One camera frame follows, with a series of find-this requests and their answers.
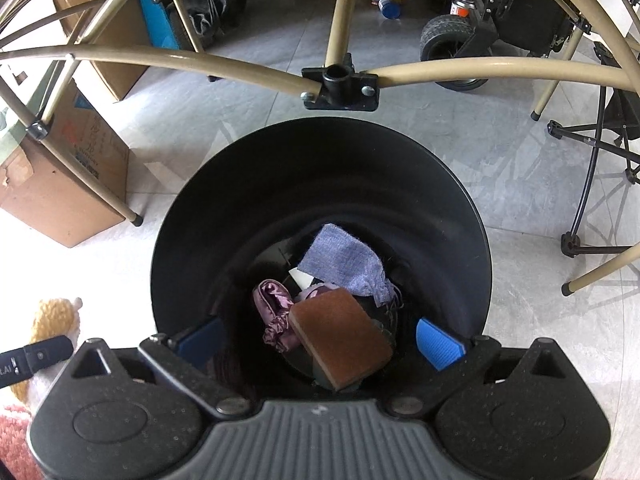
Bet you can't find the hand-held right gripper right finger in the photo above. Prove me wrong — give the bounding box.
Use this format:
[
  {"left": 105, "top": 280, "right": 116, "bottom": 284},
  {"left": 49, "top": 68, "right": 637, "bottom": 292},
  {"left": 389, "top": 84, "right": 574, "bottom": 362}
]
[{"left": 385, "top": 317, "right": 568, "bottom": 417}]

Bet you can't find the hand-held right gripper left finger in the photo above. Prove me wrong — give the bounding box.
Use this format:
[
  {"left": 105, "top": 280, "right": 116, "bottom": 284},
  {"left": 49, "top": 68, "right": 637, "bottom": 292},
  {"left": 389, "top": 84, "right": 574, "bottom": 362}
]
[{"left": 70, "top": 317, "right": 251, "bottom": 418}]

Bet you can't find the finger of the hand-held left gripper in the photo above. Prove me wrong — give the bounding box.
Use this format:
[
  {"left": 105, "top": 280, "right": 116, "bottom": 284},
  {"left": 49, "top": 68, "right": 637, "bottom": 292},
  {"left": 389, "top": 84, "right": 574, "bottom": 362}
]
[{"left": 0, "top": 336, "right": 74, "bottom": 388}]

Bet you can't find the yellow plush toy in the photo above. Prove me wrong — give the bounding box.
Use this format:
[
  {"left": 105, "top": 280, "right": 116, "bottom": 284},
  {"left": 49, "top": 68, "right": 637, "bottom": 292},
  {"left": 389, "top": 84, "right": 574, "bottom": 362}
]
[{"left": 7, "top": 297, "right": 85, "bottom": 403}]

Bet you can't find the pink satin scrunchie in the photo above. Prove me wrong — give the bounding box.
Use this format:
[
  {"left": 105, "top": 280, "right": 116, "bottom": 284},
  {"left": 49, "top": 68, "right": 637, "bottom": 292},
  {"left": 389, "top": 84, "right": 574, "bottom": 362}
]
[{"left": 252, "top": 280, "right": 341, "bottom": 353}]

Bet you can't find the brown sponge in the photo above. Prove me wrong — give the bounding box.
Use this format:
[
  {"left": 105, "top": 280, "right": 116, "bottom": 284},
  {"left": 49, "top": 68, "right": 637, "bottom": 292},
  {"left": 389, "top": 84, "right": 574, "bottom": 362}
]
[{"left": 289, "top": 287, "right": 394, "bottom": 392}]

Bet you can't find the purple drawstring pouch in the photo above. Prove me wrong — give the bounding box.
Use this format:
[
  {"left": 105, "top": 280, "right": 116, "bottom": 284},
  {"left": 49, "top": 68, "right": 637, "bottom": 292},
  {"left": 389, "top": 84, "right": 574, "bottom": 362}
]
[{"left": 298, "top": 223, "right": 403, "bottom": 307}]

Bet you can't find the black round bin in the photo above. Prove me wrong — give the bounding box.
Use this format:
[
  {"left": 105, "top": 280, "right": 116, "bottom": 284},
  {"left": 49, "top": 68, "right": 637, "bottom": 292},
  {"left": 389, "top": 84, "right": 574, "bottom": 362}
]
[{"left": 150, "top": 117, "right": 488, "bottom": 411}]

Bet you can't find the pink fluffy fabric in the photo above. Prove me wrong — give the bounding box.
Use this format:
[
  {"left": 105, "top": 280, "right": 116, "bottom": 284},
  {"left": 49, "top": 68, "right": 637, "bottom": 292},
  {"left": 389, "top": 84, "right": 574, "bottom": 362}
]
[{"left": 0, "top": 400, "right": 43, "bottom": 480}]

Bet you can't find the cardboard box with liner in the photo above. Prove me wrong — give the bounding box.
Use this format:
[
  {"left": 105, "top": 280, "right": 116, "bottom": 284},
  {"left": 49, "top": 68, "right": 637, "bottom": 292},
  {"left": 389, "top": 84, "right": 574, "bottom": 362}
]
[{"left": 0, "top": 77, "right": 131, "bottom": 248}]

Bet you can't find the black folding chair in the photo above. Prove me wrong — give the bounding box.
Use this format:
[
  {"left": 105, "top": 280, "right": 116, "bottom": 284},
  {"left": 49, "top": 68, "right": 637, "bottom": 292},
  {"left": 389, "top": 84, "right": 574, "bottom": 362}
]
[{"left": 547, "top": 42, "right": 640, "bottom": 258}]

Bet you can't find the blue box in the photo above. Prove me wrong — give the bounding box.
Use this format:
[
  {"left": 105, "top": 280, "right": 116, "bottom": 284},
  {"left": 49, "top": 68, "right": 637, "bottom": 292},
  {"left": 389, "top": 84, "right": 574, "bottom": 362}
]
[{"left": 139, "top": 0, "right": 181, "bottom": 51}]

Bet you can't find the open cardboard box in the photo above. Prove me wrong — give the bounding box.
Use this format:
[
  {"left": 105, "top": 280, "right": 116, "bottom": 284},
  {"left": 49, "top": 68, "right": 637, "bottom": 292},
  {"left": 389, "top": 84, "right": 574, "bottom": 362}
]
[{"left": 49, "top": 0, "right": 151, "bottom": 102}]

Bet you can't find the colourful toy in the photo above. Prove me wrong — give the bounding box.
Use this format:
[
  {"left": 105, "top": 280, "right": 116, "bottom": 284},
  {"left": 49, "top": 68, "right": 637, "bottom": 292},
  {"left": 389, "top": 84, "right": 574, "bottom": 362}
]
[{"left": 369, "top": 0, "right": 415, "bottom": 20}]

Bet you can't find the khaki folding table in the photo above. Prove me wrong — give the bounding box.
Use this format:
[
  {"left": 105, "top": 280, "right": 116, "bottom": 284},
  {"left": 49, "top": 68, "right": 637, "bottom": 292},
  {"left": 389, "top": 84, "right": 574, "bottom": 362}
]
[{"left": 0, "top": 0, "right": 640, "bottom": 296}]

